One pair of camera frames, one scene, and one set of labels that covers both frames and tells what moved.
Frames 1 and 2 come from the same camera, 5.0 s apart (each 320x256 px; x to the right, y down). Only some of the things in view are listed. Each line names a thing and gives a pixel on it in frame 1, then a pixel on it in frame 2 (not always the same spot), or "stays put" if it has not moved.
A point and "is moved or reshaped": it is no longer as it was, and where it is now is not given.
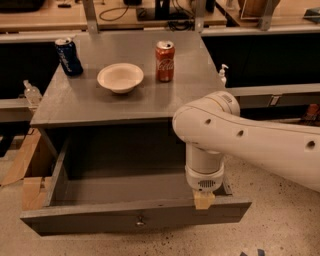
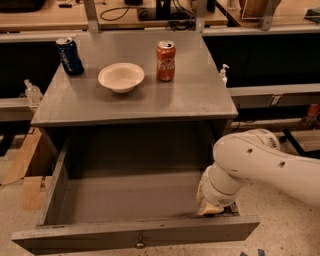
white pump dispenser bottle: x=221 y=75 stays put
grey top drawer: x=112 y=184 is moved or reshaped
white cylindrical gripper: x=204 y=180 -> x=215 y=194
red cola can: x=165 y=56 stays put
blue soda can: x=69 y=59 stays put
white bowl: x=121 y=78 stays put
